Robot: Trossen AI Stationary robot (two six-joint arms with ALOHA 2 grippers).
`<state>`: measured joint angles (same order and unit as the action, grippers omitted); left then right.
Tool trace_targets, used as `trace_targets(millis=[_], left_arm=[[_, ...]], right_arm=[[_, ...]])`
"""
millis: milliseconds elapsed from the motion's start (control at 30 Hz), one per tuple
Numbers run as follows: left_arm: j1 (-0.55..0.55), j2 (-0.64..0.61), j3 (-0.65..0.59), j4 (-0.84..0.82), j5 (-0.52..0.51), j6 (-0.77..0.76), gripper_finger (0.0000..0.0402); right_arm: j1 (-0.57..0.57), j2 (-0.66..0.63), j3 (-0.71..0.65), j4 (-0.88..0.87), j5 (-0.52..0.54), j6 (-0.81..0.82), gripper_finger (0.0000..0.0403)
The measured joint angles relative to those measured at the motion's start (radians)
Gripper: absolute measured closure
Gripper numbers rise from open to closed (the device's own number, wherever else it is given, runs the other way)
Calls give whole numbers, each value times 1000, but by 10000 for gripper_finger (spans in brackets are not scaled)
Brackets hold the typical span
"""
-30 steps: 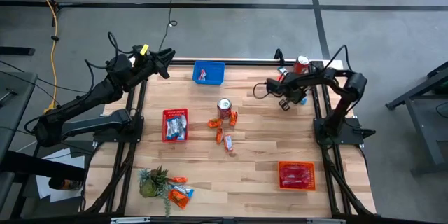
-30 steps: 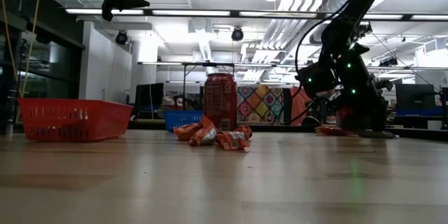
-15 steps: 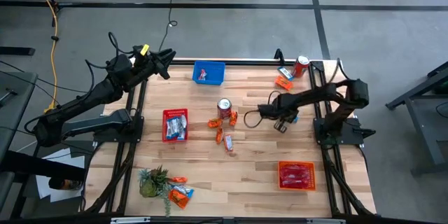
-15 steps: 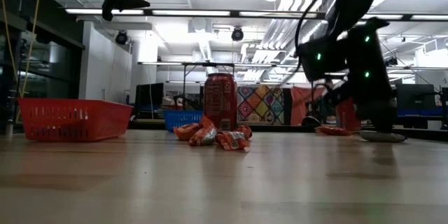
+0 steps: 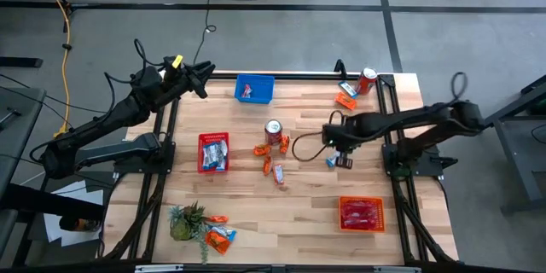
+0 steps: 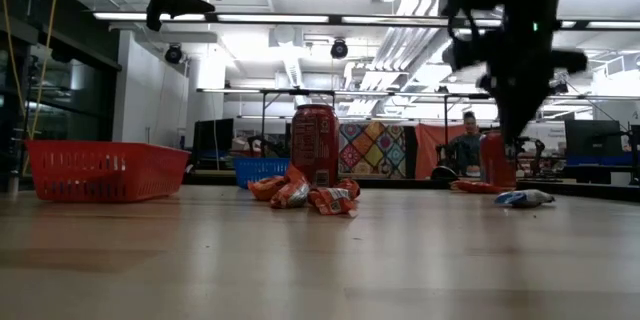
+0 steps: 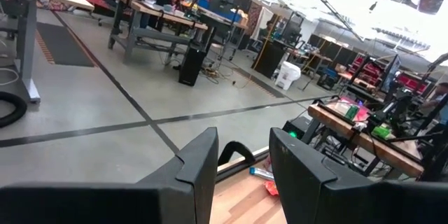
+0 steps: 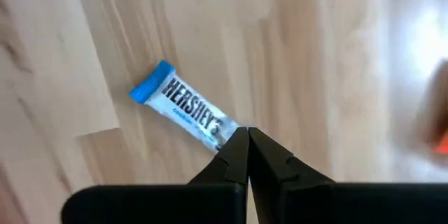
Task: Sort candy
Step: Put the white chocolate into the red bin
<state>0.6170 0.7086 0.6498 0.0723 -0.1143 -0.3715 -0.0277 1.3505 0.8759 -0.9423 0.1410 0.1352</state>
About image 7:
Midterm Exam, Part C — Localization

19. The black box green light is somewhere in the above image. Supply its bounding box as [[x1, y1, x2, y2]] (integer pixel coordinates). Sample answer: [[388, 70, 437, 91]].
[[281, 115, 313, 141]]

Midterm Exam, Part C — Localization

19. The pink table mat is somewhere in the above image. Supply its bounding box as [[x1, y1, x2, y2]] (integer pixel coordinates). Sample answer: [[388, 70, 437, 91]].
[[328, 97, 370, 122]]

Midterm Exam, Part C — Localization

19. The black computer tower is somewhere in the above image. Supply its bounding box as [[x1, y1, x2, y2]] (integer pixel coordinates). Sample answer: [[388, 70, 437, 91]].
[[178, 46, 208, 88]]

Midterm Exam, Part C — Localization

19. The black floor mat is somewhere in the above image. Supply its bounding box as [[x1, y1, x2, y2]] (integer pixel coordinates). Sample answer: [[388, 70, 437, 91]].
[[34, 21, 96, 68]]

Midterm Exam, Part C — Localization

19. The white blue candy bar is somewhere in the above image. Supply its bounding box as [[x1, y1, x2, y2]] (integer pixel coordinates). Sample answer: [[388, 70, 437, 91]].
[[248, 166, 276, 182]]

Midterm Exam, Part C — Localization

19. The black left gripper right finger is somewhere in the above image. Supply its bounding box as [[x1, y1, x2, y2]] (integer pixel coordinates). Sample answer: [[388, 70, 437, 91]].
[[269, 127, 448, 224]]

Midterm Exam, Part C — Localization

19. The black computer monitor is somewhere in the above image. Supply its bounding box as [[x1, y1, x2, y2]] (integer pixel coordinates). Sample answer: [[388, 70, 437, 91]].
[[209, 0, 253, 15], [379, 53, 403, 95]]

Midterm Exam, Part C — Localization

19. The wooden table black frame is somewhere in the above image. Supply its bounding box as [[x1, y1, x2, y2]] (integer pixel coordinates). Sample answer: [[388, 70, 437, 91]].
[[307, 101, 426, 179]]

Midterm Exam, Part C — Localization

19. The green block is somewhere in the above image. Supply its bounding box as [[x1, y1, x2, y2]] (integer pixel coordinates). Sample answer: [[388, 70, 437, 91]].
[[370, 125, 392, 140]]

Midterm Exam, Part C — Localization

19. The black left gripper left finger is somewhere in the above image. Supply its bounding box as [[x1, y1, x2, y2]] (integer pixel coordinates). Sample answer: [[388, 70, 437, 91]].
[[0, 127, 220, 224]]

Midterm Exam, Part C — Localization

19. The black vacuum hose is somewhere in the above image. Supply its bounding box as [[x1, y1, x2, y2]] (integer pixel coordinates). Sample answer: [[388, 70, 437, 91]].
[[0, 91, 29, 129]]

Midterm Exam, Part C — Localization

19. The red shelf cart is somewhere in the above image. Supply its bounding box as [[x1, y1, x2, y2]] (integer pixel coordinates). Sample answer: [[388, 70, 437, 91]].
[[398, 71, 431, 96], [349, 55, 383, 85]]

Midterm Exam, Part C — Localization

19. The orange candy pack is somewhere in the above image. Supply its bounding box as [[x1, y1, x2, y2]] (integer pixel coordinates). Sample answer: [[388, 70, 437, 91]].
[[263, 180, 280, 197]]

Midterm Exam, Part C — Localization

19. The white bin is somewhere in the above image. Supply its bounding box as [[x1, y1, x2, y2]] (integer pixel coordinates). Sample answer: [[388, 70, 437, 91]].
[[274, 60, 302, 92]]

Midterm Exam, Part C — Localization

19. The black cabinet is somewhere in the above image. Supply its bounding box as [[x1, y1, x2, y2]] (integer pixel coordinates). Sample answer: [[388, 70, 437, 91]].
[[251, 39, 287, 79]]

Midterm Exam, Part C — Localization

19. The wooden workbench grey frame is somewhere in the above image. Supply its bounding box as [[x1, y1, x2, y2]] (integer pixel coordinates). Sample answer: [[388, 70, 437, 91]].
[[107, 0, 209, 64]]

